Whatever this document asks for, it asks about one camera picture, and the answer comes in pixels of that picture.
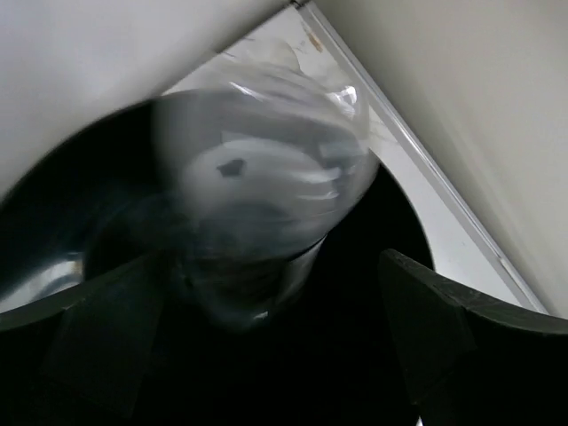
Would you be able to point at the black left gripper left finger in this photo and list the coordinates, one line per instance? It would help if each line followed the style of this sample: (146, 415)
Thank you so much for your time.
(79, 357)

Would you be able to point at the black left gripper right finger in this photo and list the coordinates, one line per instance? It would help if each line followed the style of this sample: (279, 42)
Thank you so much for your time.
(469, 358)

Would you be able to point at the small clear bottle black label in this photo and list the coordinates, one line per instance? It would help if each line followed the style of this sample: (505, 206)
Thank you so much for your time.
(260, 162)

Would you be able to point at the black plastic bin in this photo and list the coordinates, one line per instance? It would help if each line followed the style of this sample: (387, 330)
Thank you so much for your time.
(93, 204)

